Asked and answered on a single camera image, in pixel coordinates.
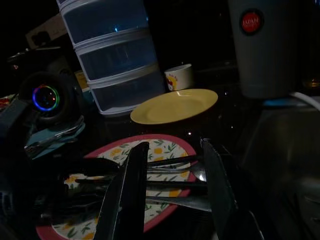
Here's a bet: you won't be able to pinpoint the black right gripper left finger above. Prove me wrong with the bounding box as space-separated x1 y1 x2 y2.
93 141 150 240

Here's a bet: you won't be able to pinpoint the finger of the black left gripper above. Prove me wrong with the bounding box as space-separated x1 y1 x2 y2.
58 156 121 176

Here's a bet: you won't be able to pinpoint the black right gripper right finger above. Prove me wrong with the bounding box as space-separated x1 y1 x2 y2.
199 137 263 240

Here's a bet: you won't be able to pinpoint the black chopstick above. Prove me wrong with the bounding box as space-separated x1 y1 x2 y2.
74 177 209 195
146 154 203 169

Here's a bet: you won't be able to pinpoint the pink floral plate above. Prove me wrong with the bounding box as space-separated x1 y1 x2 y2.
34 133 199 240

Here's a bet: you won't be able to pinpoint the stainless steel sink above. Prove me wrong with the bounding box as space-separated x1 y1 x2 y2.
237 99 320 240

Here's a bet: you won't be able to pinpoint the yellow plate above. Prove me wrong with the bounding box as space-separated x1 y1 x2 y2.
130 88 219 125

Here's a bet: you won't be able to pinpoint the stacked translucent plastic containers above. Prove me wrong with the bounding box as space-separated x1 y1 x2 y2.
56 0 167 118

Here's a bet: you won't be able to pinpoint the white printed mug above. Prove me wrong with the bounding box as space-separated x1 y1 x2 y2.
164 63 196 92

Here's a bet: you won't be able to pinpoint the grey water filter jug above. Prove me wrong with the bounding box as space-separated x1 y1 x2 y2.
227 0 299 99

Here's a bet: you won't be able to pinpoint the pale cardboard box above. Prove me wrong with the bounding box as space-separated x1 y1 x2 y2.
24 13 69 49

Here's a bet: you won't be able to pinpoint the silver cutlery handle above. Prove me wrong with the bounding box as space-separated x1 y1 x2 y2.
24 136 79 154

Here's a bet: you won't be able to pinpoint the black speaker rainbow ring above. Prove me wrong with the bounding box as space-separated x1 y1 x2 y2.
19 71 81 126

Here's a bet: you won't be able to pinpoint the white hose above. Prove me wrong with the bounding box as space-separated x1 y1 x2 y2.
288 91 320 111

